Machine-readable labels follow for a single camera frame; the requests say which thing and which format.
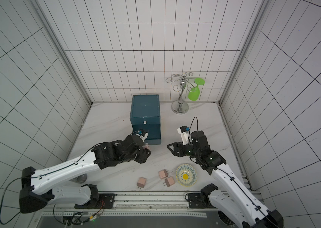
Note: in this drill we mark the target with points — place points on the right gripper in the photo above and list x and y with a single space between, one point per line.
180 149

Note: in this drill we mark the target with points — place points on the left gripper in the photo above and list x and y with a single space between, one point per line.
143 155

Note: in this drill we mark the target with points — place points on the pink plug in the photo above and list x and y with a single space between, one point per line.
146 147
169 181
163 174
141 182

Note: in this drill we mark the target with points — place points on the teal drawer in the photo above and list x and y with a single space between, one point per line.
153 130

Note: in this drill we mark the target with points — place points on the teal drawer cabinet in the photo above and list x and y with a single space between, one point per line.
145 109

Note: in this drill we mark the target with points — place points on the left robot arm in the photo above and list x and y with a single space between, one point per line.
46 186

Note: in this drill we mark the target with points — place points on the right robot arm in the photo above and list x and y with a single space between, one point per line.
250 212

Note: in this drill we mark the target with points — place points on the yellow patterned plate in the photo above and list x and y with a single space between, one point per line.
186 175

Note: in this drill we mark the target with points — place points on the silver glass rack stand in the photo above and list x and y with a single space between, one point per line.
179 81

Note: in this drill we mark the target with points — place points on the green plastic wine glass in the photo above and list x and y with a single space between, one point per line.
195 91

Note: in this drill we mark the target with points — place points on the clear glass cup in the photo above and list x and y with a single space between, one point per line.
80 179

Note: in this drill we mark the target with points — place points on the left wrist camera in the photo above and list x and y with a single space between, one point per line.
143 134

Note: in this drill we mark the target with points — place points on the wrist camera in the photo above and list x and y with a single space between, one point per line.
184 132
143 134

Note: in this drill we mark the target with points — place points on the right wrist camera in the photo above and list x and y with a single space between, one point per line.
184 132

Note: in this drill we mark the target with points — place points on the aluminium mounting rail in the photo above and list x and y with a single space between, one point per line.
149 201

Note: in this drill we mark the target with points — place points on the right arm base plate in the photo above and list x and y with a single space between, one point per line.
198 201

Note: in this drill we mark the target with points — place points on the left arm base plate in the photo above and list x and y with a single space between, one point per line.
105 201

